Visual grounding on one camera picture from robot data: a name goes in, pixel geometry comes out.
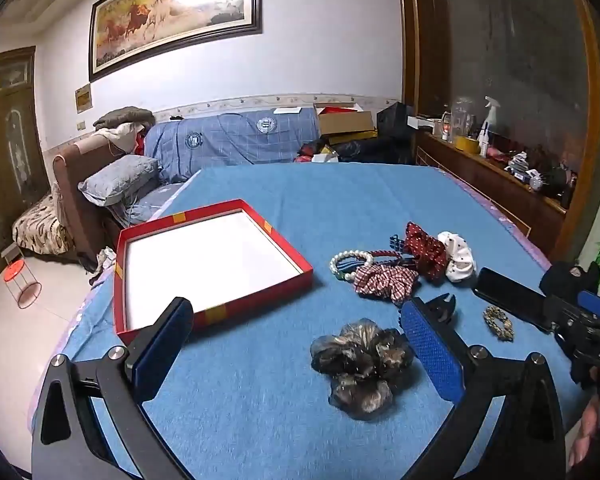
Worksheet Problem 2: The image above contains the red box with white inside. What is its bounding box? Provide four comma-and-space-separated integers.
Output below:
113, 199, 314, 346

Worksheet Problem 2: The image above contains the black bag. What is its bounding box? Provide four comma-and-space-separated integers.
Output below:
377, 101, 416, 136

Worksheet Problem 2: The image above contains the red plaid scrunchie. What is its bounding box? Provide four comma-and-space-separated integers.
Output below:
353, 265, 422, 304

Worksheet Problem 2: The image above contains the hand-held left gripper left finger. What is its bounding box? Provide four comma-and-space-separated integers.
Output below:
30, 296, 196, 480

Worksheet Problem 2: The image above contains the red beaded hair rope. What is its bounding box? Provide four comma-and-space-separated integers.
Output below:
365, 249, 411, 267

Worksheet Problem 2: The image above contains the leopard print blanket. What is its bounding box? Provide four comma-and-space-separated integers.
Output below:
12, 195, 76, 256

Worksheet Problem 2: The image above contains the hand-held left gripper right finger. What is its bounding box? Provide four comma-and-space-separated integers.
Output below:
400, 297, 568, 480

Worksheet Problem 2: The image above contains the white spray bottle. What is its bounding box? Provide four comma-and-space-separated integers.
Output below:
480, 96, 503, 157

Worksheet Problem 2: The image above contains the cardboard box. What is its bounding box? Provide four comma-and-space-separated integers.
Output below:
313, 102, 378, 138

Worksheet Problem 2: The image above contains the brown fluffy scrunchie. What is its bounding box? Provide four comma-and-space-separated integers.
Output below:
310, 318, 415, 421

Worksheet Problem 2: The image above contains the person's right hand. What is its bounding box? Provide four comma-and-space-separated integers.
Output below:
567, 394, 600, 473

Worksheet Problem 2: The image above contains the grey pillow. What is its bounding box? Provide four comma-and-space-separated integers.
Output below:
77, 155, 161, 207

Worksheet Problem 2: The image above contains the blue tablecloth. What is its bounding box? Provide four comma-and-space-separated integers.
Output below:
30, 162, 600, 480

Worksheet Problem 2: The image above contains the red wire stool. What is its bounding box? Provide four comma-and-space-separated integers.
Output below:
3, 262, 43, 309

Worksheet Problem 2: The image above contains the wooden sideboard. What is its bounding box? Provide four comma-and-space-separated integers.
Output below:
415, 130, 568, 256

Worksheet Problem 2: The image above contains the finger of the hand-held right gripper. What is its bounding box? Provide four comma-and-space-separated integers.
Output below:
577, 289, 600, 319
472, 267, 553, 334

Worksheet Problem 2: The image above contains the brown sofa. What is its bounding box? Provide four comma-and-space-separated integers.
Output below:
12, 135, 146, 266

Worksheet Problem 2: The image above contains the blue checked quilt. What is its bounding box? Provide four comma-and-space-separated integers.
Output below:
142, 106, 321, 183

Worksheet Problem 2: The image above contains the clear glass jar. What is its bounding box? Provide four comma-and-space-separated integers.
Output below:
447, 97, 473, 141

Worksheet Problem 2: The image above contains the black claw hair clip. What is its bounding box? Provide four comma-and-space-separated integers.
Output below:
420, 292, 457, 323

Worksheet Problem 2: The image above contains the red dotted hair bow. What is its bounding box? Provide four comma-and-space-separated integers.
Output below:
405, 221, 448, 281

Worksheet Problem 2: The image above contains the pearl bracelet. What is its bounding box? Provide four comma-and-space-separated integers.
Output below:
329, 250, 376, 282

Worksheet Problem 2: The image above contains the pile of clothes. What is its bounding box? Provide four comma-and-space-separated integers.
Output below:
92, 106, 156, 153

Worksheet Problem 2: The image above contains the gold bracelet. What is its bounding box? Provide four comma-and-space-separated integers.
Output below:
482, 306, 515, 343

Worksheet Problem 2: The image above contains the framed horse painting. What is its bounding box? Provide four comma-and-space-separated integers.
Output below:
88, 0, 263, 82

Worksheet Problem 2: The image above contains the wooden glass-door cabinet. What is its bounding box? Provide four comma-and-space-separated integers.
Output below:
0, 46, 51, 296

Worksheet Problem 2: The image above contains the white dotted hair bow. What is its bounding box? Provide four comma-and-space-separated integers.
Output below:
437, 231, 477, 286

